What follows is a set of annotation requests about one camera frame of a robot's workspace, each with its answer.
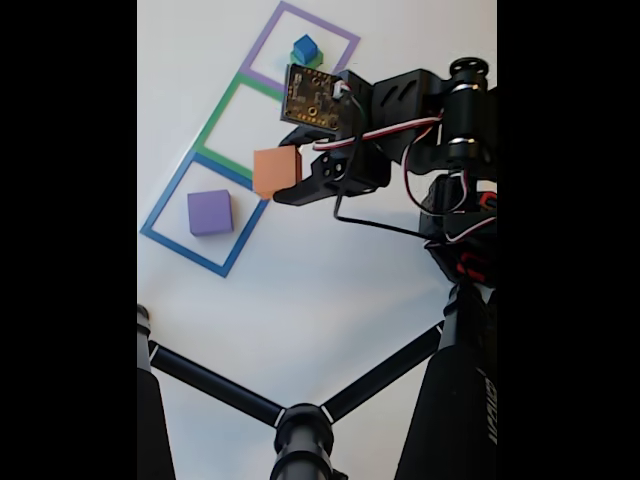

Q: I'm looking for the black tripod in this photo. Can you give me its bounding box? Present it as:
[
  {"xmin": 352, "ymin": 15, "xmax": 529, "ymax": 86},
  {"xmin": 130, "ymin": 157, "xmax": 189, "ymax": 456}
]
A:
[{"xmin": 137, "ymin": 282, "xmax": 498, "ymax": 480}]

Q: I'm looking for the green square frame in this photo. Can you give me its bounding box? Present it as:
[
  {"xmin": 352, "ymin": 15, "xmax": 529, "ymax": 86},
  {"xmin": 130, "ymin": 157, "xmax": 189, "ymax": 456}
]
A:
[{"xmin": 192, "ymin": 71, "xmax": 289, "ymax": 191}]

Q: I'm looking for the purple block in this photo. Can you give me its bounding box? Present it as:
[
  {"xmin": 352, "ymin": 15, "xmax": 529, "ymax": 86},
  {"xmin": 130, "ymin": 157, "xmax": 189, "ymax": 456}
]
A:
[{"xmin": 187, "ymin": 188, "xmax": 235, "ymax": 238}]

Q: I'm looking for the black camera cable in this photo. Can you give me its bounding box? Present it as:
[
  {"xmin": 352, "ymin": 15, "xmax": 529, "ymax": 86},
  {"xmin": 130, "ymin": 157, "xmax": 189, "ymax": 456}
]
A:
[{"xmin": 333, "ymin": 192, "xmax": 437, "ymax": 241}]

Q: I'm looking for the gripper camera board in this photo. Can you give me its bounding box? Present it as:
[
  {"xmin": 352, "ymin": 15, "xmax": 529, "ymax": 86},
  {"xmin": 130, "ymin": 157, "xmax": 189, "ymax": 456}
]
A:
[{"xmin": 279, "ymin": 63, "xmax": 374, "ymax": 135}]

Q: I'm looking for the small blue cube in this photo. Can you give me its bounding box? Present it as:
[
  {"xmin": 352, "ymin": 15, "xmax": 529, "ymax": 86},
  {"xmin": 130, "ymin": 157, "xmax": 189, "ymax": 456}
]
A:
[{"xmin": 293, "ymin": 33, "xmax": 320, "ymax": 65}]

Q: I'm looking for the red white servo cable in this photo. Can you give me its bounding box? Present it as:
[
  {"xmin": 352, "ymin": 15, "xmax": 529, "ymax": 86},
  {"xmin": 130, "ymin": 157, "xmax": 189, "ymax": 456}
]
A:
[{"xmin": 312, "ymin": 115, "xmax": 498, "ymax": 244}]

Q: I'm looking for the orange cube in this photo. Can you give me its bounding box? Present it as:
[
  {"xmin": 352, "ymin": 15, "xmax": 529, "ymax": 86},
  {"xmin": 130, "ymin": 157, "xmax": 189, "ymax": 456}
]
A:
[{"xmin": 252, "ymin": 144, "xmax": 303, "ymax": 201}]

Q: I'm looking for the red black table clamp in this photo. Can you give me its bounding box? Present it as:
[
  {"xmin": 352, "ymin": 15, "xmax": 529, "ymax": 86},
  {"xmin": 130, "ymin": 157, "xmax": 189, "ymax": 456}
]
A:
[{"xmin": 457, "ymin": 252, "xmax": 496, "ymax": 282}]

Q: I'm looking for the blue square frame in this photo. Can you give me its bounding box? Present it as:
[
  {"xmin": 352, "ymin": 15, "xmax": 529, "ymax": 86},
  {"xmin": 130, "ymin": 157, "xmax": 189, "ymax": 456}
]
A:
[{"xmin": 139, "ymin": 151, "xmax": 271, "ymax": 279}]

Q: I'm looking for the purple square frame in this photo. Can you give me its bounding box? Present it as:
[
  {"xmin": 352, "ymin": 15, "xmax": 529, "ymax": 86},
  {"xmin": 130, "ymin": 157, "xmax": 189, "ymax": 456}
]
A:
[{"xmin": 239, "ymin": 0, "xmax": 361, "ymax": 96}]

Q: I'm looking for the green cube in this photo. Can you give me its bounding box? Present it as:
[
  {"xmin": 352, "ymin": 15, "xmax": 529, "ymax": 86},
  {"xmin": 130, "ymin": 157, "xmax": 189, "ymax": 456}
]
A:
[{"xmin": 289, "ymin": 49, "xmax": 325, "ymax": 70}]

